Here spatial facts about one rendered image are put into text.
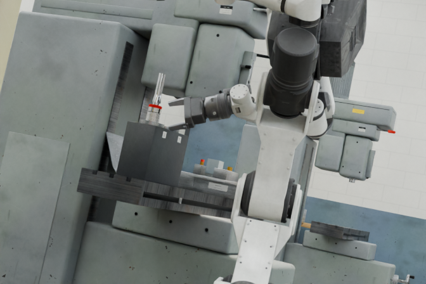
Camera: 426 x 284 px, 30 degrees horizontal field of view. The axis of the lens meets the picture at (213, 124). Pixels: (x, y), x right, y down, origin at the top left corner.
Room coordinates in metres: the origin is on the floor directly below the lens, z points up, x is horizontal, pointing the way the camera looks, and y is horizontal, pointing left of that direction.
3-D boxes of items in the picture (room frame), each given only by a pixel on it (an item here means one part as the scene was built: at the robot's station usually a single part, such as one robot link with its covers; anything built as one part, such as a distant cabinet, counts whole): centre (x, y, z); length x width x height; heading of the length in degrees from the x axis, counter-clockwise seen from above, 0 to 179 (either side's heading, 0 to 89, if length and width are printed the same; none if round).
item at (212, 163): (3.30, -0.04, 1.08); 0.06 x 0.05 x 0.06; 159
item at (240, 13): (3.19, 0.05, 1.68); 0.34 x 0.24 x 0.10; 67
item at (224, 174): (3.28, -0.10, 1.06); 0.15 x 0.06 x 0.04; 159
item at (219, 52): (3.17, 0.02, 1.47); 0.21 x 0.19 x 0.32; 157
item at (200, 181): (3.28, -0.07, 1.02); 0.35 x 0.15 x 0.11; 69
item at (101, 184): (3.11, 0.04, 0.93); 1.24 x 0.23 x 0.08; 157
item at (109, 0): (3.37, 0.47, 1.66); 0.80 x 0.23 x 0.20; 67
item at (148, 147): (2.77, 0.18, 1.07); 0.22 x 0.12 x 0.20; 150
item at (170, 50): (3.25, 0.19, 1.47); 0.24 x 0.19 x 0.26; 157
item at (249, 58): (3.12, -0.09, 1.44); 0.04 x 0.04 x 0.21; 67
